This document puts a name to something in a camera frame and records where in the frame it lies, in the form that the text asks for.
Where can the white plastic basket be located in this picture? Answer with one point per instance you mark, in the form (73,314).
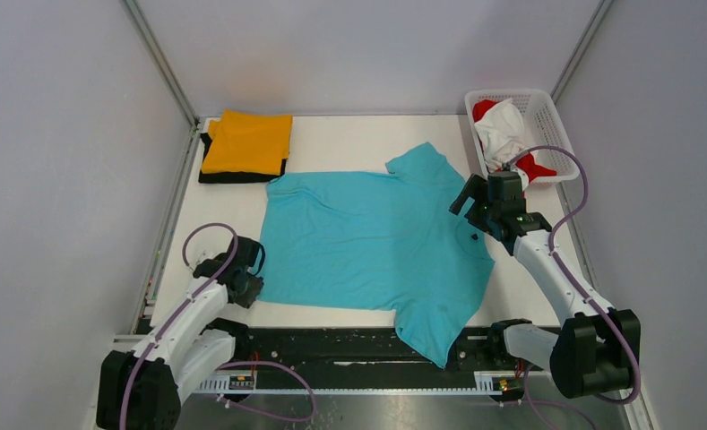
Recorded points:
(542,126)

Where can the aluminium frame post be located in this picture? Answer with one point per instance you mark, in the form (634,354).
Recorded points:
(581,48)
(159,59)

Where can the red t shirt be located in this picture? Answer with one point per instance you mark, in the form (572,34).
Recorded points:
(529,169)

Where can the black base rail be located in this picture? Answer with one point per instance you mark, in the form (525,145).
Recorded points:
(374,359)

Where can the white t shirt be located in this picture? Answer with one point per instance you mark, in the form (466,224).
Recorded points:
(501,131)

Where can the orange folded t shirt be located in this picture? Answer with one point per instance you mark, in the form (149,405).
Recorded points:
(247,143)

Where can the right aluminium frame post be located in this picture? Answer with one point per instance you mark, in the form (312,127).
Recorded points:
(581,48)

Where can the black folded t shirt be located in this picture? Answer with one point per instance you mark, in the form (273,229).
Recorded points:
(226,178)

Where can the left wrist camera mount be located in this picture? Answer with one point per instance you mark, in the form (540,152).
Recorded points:
(202,257)

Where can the left aluminium frame post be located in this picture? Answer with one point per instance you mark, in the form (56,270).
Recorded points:
(159,59)

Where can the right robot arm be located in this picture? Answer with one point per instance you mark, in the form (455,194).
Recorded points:
(596,350)

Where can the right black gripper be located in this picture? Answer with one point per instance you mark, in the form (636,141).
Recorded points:
(478,188)

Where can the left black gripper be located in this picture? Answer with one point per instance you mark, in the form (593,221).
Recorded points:
(254,286)

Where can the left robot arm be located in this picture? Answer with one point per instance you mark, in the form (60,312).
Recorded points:
(146,387)

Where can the teal t shirt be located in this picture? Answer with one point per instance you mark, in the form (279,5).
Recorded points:
(379,241)

